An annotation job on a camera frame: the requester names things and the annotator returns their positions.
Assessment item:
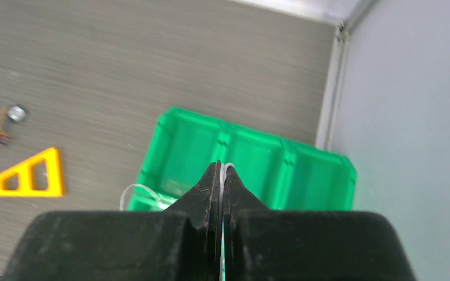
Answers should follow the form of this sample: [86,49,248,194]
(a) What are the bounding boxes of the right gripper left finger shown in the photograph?
[4,162,221,280]

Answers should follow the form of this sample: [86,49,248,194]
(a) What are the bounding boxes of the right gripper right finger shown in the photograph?
[221,166,415,280]

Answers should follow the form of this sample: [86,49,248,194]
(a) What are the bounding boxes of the white wire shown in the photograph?
[119,163,236,281]

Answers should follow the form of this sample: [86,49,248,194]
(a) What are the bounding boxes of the green plastic bin organiser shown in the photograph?
[124,108,357,211]

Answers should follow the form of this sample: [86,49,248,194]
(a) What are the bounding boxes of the poker chip centre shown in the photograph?
[6,104,28,122]

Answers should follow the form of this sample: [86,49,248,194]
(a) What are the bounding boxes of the yellow triangular plastic frame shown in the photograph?
[0,147,66,198]

